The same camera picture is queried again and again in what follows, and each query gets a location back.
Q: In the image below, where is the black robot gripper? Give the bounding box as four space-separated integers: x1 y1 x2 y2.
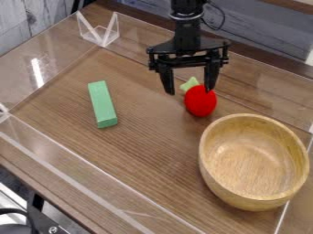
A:
147 13 229 95

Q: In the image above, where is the red felt strawberry toy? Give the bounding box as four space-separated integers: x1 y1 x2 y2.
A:
179 77 217 117

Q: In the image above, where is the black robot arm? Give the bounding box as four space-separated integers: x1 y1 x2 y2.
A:
147 0 229 95

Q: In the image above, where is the green rectangular block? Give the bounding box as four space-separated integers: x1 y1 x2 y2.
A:
88 80 117 128

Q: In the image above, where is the light wooden bowl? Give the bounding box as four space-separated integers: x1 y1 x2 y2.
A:
197 113 310 211

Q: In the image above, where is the clear acrylic corner bracket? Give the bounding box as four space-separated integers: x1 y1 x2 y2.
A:
76 12 120 48

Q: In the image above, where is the clear acrylic tray wall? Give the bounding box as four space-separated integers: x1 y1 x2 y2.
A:
0 5 313 234

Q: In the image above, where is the black table leg bracket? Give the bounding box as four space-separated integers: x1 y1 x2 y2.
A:
26 193 69 234

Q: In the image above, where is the black cable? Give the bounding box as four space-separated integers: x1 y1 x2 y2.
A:
0 207 34 234

